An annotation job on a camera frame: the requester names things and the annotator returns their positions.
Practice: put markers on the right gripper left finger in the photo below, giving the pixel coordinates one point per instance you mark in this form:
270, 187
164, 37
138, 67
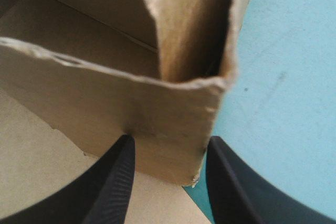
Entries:
105, 190

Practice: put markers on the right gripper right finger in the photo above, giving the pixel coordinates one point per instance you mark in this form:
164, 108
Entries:
249, 195

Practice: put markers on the brown cardboard box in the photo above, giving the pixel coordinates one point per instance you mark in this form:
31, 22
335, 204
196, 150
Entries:
105, 90

